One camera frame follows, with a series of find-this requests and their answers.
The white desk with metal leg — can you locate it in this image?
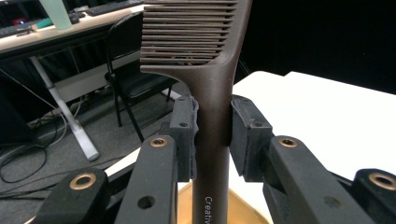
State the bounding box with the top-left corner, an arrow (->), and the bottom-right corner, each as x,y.
0,3 -> 146,162

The black floor cable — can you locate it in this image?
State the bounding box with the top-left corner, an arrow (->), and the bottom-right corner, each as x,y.
0,143 -> 49,185

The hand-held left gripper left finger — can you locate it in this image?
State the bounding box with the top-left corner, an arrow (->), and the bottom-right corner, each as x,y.
160,94 -> 200,183

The black keyboard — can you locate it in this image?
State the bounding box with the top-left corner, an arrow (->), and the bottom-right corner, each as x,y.
85,0 -> 146,17

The black folding chair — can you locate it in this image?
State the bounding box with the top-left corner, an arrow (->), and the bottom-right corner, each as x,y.
104,11 -> 185,144

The cream ceramic cup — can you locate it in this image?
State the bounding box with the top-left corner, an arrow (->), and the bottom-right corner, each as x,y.
177,182 -> 269,224

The dark brown comb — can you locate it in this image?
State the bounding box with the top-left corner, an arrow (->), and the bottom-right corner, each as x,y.
139,0 -> 254,224

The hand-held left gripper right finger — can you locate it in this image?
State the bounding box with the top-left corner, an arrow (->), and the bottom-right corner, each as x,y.
229,94 -> 275,183

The black computer mouse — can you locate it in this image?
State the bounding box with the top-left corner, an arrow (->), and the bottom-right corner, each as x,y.
68,11 -> 87,25

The black box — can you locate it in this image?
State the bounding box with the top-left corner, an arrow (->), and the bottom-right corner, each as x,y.
0,91 -> 35,147

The grey floor cable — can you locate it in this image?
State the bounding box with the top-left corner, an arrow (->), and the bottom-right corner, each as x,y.
46,96 -> 86,147

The pale green translucent bottle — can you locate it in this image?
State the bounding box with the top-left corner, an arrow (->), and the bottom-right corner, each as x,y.
38,0 -> 74,31

